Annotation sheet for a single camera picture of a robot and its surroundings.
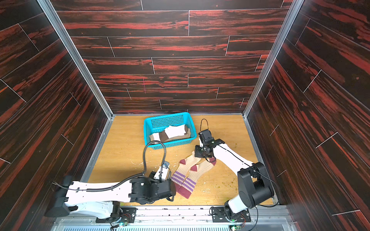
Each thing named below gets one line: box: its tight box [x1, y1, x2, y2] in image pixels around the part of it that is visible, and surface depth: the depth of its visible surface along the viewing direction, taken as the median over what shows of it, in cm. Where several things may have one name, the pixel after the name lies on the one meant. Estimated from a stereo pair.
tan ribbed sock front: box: [160, 125, 191, 143], surface depth 103 cm
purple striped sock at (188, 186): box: [177, 157, 217, 199], surface depth 90 cm
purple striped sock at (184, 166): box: [170, 150, 201, 193], surface depth 93 cm
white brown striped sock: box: [152, 124, 189, 143], surface depth 103 cm
